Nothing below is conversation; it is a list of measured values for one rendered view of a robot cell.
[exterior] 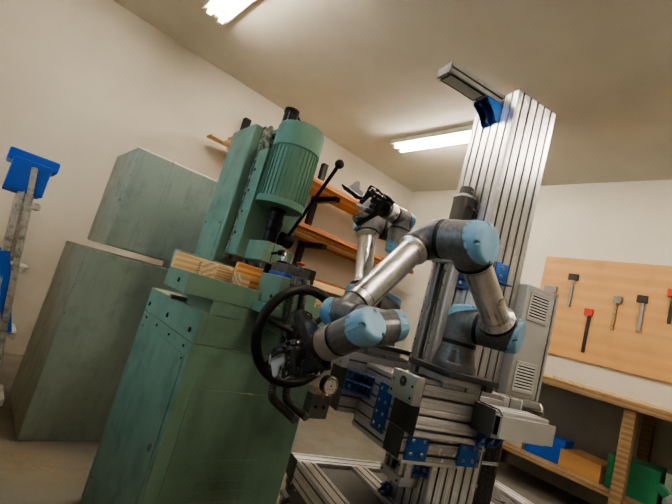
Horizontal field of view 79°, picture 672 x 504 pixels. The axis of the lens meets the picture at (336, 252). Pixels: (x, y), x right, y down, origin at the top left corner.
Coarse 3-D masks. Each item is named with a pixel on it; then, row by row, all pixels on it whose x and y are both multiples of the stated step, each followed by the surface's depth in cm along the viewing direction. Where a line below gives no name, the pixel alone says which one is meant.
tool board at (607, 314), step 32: (544, 288) 388; (576, 288) 371; (608, 288) 352; (640, 288) 336; (576, 320) 363; (608, 320) 346; (640, 320) 328; (576, 352) 356; (608, 352) 339; (640, 352) 324
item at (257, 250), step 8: (256, 240) 146; (248, 248) 149; (256, 248) 144; (264, 248) 140; (272, 248) 141; (280, 248) 143; (248, 256) 147; (256, 256) 142; (264, 256) 140; (272, 256) 142; (264, 264) 145
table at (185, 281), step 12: (168, 276) 128; (180, 276) 119; (192, 276) 114; (204, 276) 116; (180, 288) 116; (192, 288) 114; (204, 288) 116; (216, 288) 118; (228, 288) 120; (240, 288) 123; (216, 300) 119; (228, 300) 121; (240, 300) 123; (252, 300) 125; (276, 312) 120; (324, 324) 142
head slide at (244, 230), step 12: (264, 156) 154; (264, 168) 153; (252, 180) 156; (252, 192) 152; (252, 204) 151; (240, 216) 154; (252, 216) 151; (264, 216) 154; (240, 228) 151; (252, 228) 151; (240, 240) 149; (228, 252) 153; (240, 252) 149
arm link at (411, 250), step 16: (432, 224) 117; (400, 240) 119; (416, 240) 115; (400, 256) 111; (416, 256) 114; (432, 256) 118; (368, 272) 109; (384, 272) 106; (400, 272) 109; (352, 288) 103; (368, 288) 102; (384, 288) 105; (336, 304) 99; (352, 304) 97; (368, 304) 101
